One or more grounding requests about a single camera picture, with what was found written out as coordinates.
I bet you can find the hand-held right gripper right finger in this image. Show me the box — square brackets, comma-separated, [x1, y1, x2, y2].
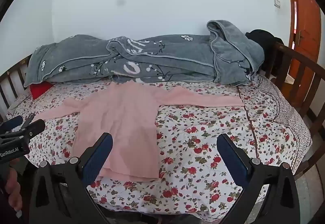
[217, 134, 305, 224]

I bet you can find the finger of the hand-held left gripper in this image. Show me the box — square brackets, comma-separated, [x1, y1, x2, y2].
[0, 115, 24, 135]
[10, 120, 46, 141]

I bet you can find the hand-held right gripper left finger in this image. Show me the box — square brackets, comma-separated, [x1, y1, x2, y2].
[29, 133, 114, 224]

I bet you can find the pink knit sweater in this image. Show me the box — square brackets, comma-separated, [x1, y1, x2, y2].
[33, 81, 244, 181]

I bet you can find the person's left hand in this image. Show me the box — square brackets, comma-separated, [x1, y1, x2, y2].
[5, 160, 25, 212]

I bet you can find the red pillow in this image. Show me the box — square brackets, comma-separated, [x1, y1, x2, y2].
[30, 81, 54, 100]

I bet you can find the floral bed sheet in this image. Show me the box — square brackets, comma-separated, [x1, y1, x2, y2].
[6, 74, 313, 214]

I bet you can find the grey flower print blanket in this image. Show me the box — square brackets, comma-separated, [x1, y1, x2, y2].
[24, 19, 266, 87]

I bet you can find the black cloth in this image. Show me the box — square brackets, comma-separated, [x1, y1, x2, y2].
[245, 29, 285, 72]

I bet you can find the orange wooden door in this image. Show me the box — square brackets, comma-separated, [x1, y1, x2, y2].
[284, 0, 323, 85]

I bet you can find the wooden bed frame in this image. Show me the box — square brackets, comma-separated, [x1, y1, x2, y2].
[0, 41, 325, 176]

